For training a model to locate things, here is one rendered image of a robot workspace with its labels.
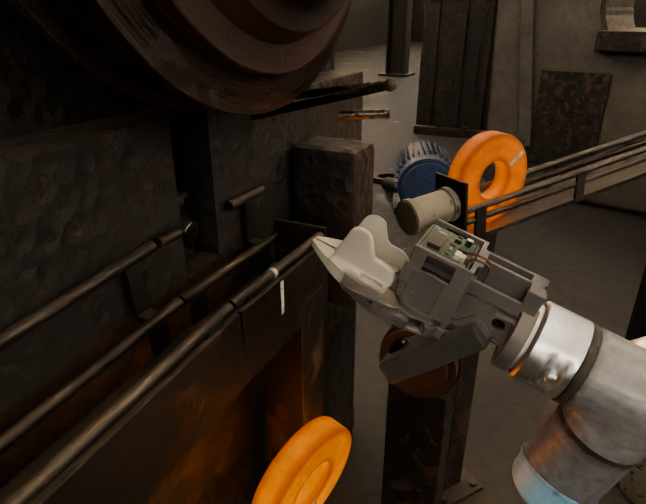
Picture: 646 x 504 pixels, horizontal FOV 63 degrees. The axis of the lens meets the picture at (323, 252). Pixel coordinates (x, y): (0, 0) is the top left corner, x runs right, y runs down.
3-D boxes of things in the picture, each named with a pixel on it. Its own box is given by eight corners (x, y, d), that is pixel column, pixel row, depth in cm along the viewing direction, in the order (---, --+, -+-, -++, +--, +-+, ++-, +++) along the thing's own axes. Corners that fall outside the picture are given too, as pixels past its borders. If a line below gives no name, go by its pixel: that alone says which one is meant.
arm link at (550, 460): (594, 469, 57) (656, 406, 51) (570, 548, 48) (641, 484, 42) (527, 423, 60) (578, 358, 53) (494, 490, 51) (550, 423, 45)
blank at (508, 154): (466, 234, 95) (479, 241, 93) (432, 175, 86) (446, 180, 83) (523, 176, 97) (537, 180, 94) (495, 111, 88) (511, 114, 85)
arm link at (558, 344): (552, 366, 50) (544, 420, 44) (507, 342, 52) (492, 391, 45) (594, 306, 46) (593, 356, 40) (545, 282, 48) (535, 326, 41)
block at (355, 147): (289, 296, 82) (284, 143, 72) (312, 275, 89) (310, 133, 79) (351, 311, 78) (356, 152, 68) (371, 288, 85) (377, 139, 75)
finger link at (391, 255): (340, 190, 53) (424, 231, 50) (324, 239, 56) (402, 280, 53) (327, 199, 50) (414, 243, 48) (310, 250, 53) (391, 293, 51)
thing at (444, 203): (395, 229, 88) (394, 195, 85) (437, 214, 92) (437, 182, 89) (418, 241, 83) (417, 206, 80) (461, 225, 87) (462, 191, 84)
